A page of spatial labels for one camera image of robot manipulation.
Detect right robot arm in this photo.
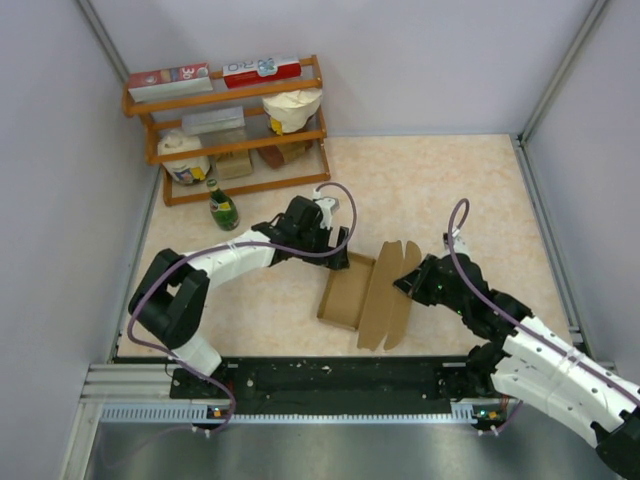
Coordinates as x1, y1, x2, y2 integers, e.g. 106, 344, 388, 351
394, 254, 639, 479

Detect aluminium front rail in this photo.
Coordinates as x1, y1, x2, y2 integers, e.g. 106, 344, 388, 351
79, 362, 626, 426

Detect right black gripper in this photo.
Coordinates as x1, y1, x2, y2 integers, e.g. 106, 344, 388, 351
393, 253, 468, 315

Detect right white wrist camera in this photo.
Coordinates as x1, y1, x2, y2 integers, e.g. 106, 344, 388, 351
443, 230, 471, 257

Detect green glass bottle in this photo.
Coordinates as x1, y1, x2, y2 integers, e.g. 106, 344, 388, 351
206, 178, 240, 231

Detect red white wrap box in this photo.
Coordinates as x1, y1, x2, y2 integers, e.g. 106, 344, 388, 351
222, 55, 302, 89

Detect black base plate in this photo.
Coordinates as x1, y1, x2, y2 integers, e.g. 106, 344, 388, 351
170, 356, 512, 417

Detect white paper bag lower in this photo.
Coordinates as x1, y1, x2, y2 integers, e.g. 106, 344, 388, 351
156, 128, 211, 186

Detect brown cardboard box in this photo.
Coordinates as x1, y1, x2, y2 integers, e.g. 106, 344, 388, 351
317, 240, 422, 351

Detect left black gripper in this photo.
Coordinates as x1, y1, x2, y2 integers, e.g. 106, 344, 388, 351
294, 220, 347, 270

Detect brown bread pieces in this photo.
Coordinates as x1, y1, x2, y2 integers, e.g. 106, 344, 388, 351
257, 140, 313, 170

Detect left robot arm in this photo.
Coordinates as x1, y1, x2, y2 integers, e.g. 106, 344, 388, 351
128, 191, 350, 397

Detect red grey foil box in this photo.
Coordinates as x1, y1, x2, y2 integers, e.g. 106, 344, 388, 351
128, 63, 213, 102

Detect white paper bag upper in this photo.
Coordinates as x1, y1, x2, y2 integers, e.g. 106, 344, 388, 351
262, 88, 323, 135

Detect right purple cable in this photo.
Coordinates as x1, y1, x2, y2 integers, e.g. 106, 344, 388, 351
447, 197, 640, 434

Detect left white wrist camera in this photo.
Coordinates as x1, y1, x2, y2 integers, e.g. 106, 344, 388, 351
312, 188, 340, 230

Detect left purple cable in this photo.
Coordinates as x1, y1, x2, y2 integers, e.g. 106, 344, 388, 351
127, 181, 358, 436

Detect purple cable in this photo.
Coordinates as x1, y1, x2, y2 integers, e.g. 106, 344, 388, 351
127, 181, 358, 436
447, 197, 640, 434

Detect wooden shelf rack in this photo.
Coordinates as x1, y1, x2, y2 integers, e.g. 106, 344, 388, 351
122, 55, 331, 206

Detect white paper bag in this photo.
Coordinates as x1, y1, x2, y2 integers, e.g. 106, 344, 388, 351
262, 88, 323, 135
156, 128, 211, 186

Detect clear plastic box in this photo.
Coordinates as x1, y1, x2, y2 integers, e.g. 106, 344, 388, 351
181, 106, 245, 135

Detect tan cardboard packet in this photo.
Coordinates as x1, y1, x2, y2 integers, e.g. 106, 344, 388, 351
212, 127, 253, 180

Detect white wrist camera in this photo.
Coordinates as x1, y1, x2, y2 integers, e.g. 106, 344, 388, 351
312, 188, 340, 230
443, 230, 471, 257

